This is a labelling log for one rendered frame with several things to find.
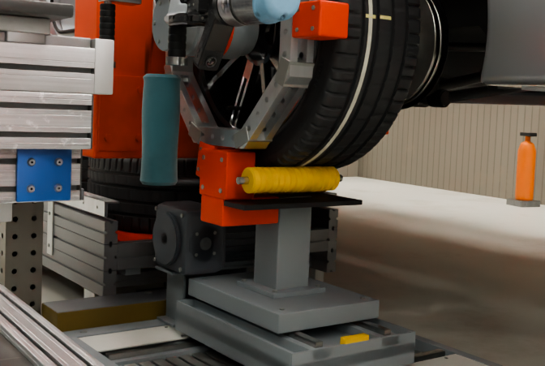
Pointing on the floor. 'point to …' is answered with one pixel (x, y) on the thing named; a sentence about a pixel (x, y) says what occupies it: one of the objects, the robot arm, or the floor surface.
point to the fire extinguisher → (525, 174)
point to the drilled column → (23, 253)
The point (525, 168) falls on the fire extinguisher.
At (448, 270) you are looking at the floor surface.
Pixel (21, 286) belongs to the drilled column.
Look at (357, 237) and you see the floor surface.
